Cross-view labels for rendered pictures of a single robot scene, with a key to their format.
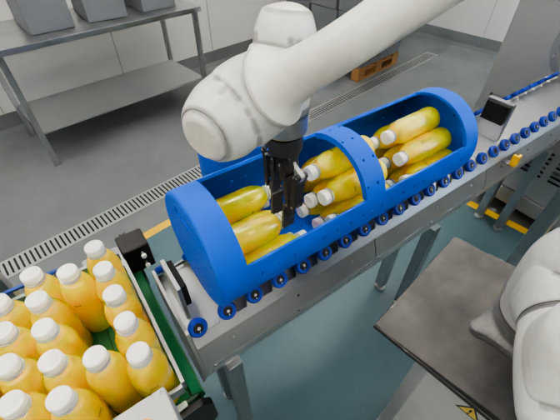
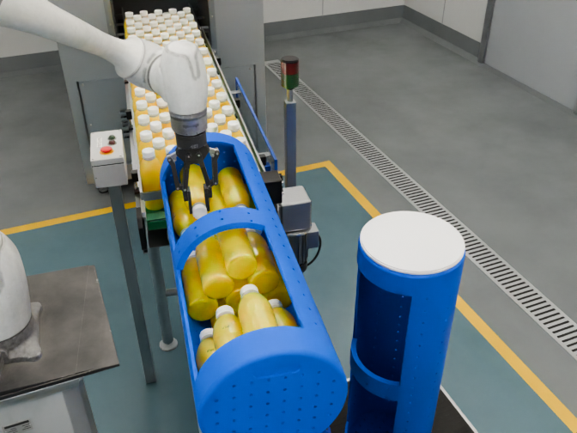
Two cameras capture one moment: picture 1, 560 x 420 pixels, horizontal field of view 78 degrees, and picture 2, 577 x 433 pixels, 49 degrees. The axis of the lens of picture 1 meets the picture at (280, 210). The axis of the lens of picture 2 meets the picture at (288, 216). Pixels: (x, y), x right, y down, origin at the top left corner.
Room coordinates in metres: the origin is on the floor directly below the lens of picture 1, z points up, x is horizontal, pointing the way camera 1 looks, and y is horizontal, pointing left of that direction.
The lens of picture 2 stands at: (1.31, -1.21, 2.03)
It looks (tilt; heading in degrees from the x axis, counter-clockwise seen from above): 34 degrees down; 112
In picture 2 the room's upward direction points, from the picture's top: straight up
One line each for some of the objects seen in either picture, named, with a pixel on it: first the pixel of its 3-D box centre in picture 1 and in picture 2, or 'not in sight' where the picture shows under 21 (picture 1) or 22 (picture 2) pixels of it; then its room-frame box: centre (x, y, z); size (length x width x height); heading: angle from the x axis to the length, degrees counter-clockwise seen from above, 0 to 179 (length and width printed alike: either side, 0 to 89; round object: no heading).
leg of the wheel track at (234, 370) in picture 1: (240, 395); not in sight; (0.45, 0.15, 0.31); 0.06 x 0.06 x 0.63; 35
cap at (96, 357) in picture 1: (96, 358); (158, 143); (0.25, 0.32, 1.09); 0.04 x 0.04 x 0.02
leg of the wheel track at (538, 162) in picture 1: (519, 192); not in sight; (1.58, -1.45, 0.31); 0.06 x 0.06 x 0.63; 35
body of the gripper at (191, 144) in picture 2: (283, 151); (191, 146); (0.57, -0.01, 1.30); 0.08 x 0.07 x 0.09; 35
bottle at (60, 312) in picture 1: (60, 326); not in sight; (0.37, 0.48, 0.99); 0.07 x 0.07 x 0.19
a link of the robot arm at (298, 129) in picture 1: (284, 117); (189, 118); (0.57, -0.01, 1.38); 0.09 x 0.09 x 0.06
